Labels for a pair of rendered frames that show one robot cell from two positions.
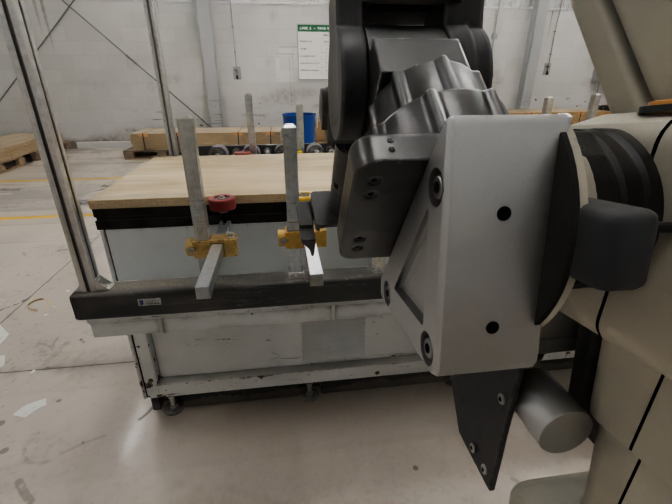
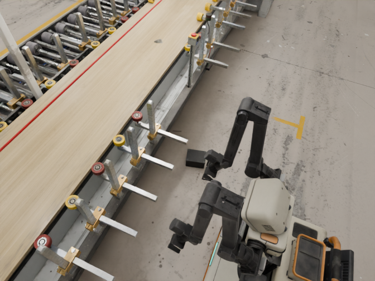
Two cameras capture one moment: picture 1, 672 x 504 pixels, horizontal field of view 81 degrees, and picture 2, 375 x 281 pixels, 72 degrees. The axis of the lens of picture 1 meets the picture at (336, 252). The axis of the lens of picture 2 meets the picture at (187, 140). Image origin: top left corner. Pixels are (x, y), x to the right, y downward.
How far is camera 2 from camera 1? 123 cm
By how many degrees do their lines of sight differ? 55
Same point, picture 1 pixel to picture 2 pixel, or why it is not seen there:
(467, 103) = (254, 257)
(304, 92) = not seen: outside the picture
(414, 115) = (251, 262)
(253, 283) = (90, 250)
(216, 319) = not seen: hidden behind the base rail
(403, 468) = (150, 226)
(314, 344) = not seen: hidden behind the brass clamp
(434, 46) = (241, 248)
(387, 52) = (240, 256)
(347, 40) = (233, 257)
